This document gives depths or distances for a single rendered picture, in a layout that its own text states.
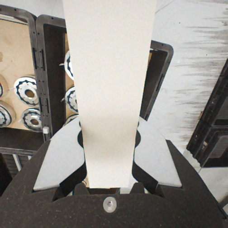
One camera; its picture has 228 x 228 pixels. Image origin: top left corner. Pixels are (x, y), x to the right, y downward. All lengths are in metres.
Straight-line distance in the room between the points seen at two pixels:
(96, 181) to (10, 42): 0.43
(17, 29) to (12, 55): 0.08
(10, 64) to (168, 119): 0.71
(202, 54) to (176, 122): 0.34
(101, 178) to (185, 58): 0.56
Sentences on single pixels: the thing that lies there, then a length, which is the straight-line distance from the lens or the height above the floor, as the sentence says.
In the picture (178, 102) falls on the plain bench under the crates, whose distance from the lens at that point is 0.66.
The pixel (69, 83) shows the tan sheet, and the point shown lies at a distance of 0.41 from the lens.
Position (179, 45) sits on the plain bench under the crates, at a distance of 0.58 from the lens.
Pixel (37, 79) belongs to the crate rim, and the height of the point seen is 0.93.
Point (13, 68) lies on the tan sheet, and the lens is 0.49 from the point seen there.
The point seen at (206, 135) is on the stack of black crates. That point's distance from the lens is 1.28.
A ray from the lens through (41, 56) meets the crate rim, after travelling 0.32.
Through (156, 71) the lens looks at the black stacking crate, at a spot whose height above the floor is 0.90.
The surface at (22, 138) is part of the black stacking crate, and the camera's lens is 0.55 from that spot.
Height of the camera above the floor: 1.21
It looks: 61 degrees down
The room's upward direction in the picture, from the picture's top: 176 degrees clockwise
